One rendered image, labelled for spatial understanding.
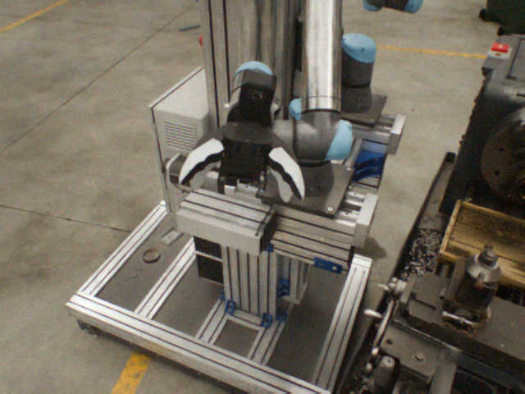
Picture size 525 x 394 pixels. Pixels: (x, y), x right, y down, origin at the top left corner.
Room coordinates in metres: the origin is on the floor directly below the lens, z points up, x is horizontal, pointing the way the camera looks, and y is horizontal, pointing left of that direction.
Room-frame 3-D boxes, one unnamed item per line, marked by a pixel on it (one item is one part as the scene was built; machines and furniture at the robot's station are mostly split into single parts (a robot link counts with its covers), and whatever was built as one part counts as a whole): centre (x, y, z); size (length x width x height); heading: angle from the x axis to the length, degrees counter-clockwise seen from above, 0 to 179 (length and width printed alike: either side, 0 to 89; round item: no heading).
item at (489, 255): (0.67, -0.52, 1.17); 0.04 x 0.04 x 0.03
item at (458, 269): (0.70, -0.53, 0.99); 0.20 x 0.10 x 0.05; 150
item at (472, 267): (0.67, -0.52, 1.13); 0.08 x 0.08 x 0.03
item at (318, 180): (0.96, -0.12, 1.21); 0.15 x 0.15 x 0.10
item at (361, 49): (1.42, -0.31, 1.33); 0.13 x 0.12 x 0.14; 46
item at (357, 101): (1.42, -0.32, 1.21); 0.15 x 0.15 x 0.10
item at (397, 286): (0.76, -0.36, 0.95); 0.07 x 0.04 x 0.04; 60
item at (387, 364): (0.57, -0.32, 0.84); 0.04 x 0.04 x 0.10; 60
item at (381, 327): (0.71, -0.37, 0.75); 0.27 x 0.10 x 0.23; 150
